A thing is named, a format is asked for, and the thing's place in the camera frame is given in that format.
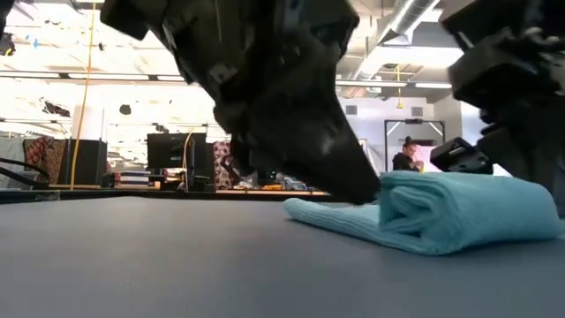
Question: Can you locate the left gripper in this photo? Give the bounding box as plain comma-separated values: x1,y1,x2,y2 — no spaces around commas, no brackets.
149,0,350,138

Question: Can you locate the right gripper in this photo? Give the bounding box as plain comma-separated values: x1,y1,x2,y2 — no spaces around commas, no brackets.
430,0,565,217

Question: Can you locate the light blue microfibre towel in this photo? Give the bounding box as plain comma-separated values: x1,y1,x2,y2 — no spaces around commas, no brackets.
282,170,564,257

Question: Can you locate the person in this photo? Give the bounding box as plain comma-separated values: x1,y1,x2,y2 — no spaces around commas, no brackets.
391,135,426,172

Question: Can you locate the red white patterned panel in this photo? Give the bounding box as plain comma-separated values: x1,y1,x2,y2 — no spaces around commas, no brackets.
213,140,242,191

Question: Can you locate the black computer case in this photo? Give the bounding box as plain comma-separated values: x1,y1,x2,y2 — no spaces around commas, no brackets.
189,141,216,192

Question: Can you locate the black monitor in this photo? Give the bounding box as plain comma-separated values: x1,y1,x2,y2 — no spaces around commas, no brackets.
147,132,208,171

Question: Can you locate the white ceiling light strip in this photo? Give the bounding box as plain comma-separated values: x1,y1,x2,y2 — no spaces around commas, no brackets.
414,81,454,90

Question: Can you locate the stack of white trays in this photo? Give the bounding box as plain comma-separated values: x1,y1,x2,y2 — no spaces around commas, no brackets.
118,170,151,187

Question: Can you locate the white round pillar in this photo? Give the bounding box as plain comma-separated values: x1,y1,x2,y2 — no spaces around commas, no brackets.
71,104,108,142

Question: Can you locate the black cabinet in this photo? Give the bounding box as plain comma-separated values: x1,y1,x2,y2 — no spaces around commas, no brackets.
65,139,109,186

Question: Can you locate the grey-blue table mat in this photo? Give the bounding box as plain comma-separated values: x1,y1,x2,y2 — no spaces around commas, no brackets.
0,196,565,318

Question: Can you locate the brown patterned cloth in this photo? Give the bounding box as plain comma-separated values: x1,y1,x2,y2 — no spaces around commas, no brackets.
22,136,67,185

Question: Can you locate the black rig strut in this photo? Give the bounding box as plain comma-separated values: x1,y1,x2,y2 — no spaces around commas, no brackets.
0,0,19,57

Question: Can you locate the yellow hanging cord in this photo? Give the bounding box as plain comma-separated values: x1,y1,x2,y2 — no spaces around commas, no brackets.
395,64,405,110

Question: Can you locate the black rectangular rig frame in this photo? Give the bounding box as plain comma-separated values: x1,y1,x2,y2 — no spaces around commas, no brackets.
383,118,447,173

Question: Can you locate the short yellow cable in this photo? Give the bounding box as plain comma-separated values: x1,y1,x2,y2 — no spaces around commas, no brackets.
182,129,195,191

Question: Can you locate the silver ventilation duct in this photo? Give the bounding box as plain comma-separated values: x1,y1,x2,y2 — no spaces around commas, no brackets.
350,0,442,83

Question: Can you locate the black metal table frame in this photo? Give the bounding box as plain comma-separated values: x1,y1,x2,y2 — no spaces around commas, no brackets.
0,187,332,205

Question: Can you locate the long yellow cable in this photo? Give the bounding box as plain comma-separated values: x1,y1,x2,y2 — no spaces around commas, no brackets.
69,0,97,191

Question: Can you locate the black curved hose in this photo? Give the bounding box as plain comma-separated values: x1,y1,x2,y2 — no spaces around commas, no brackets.
0,157,52,190

